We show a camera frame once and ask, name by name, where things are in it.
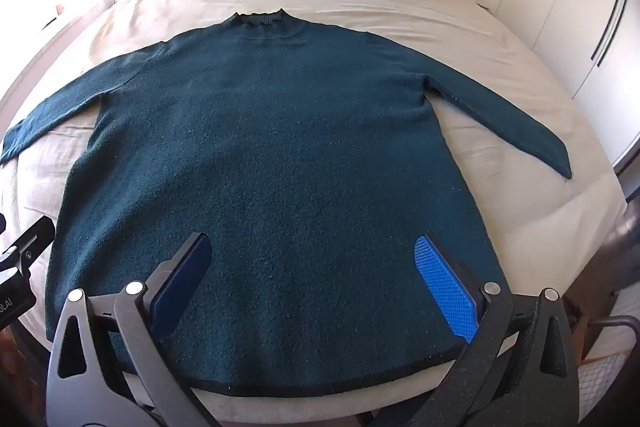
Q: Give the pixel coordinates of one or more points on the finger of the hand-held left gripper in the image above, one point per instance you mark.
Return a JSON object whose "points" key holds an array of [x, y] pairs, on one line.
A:
{"points": [[30, 239]]}

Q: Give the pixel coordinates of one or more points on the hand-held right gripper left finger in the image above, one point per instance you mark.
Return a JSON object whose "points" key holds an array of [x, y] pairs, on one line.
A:
{"points": [[186, 277]]}

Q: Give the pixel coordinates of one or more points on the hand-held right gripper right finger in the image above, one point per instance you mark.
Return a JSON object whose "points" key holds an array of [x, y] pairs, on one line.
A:
{"points": [[445, 287]]}

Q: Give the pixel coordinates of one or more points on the dark teal knit sweater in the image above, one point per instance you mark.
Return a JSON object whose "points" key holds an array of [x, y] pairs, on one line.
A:
{"points": [[280, 157]]}

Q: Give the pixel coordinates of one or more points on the white mesh basket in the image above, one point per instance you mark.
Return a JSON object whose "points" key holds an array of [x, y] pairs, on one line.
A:
{"points": [[602, 377]]}

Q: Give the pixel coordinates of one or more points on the bed with beige bedspread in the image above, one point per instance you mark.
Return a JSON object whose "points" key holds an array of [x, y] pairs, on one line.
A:
{"points": [[430, 7]]}

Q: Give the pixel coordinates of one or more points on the white wardrobe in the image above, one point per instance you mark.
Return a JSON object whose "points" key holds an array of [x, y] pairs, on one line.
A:
{"points": [[550, 7]]}

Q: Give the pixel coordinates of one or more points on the grey metal frame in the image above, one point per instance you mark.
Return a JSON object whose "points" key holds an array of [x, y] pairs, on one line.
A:
{"points": [[625, 232]]}

